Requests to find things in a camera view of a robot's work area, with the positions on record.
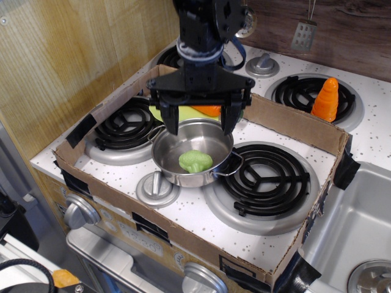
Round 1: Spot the front left black burner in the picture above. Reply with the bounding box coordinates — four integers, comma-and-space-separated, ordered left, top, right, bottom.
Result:
85, 96, 163, 166

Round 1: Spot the hanging round metal strainer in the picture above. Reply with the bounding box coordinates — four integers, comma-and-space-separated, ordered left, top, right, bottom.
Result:
235, 2, 258, 38

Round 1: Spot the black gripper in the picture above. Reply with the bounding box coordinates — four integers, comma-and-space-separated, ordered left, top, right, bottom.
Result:
147, 62, 255, 135

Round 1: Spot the orange object lower left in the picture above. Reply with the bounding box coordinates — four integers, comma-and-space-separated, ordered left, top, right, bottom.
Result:
52, 269, 80, 288

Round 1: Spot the silver stovetop knob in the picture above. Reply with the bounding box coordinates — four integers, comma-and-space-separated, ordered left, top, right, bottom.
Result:
246, 53, 280, 78
136, 171, 180, 209

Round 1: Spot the silver oven knob left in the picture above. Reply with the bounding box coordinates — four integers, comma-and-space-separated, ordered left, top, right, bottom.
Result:
64, 194, 101, 230

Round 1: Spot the orange toy carrot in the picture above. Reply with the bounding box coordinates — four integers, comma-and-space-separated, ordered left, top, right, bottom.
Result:
192, 106, 222, 118

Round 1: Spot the green toy broccoli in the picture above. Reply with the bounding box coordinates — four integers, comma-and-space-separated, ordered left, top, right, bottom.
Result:
178, 150, 213, 173

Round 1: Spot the front right black burner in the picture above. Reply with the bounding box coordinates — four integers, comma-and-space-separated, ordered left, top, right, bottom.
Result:
202, 142, 320, 236

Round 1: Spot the rear left black burner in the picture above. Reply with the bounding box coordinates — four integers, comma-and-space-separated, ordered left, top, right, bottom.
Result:
152, 44, 235, 83

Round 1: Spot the black cable loop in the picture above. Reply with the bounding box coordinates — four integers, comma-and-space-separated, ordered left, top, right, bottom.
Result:
0, 258, 56, 293

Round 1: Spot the silver oven door handle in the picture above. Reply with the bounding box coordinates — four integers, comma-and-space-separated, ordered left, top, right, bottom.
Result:
67, 228, 161, 292

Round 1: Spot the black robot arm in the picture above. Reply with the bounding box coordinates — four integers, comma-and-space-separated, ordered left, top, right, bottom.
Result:
147, 1, 255, 135

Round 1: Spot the silver sink drain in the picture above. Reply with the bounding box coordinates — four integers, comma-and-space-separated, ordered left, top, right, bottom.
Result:
346, 259, 390, 292

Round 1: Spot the steel sink basin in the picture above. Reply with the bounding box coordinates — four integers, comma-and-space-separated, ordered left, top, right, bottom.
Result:
302, 162, 390, 292

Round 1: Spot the silver oven knob right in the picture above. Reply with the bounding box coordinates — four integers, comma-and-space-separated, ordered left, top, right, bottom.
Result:
181, 262, 228, 293

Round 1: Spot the silver stovetop knob rear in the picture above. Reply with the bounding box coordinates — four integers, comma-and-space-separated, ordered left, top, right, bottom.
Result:
246, 53, 280, 78

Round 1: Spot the brown cardboard fence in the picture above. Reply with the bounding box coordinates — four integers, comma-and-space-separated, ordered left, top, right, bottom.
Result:
54, 65, 356, 287

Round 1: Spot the orange swirl cone toy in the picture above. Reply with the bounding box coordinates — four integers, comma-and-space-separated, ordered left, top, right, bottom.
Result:
310, 78, 338, 122

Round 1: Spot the silver oven knob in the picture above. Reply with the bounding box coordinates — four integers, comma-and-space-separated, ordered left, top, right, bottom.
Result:
181, 262, 228, 293
64, 194, 101, 230

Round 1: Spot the hanging metal spatula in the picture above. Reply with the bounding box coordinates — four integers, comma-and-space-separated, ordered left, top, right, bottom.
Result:
291, 0, 317, 52

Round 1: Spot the small steel pan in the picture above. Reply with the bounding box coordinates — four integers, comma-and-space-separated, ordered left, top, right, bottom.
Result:
152, 118, 244, 187

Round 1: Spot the silver stovetop knob front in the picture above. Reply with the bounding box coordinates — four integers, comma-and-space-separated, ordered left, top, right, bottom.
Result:
136, 171, 180, 209

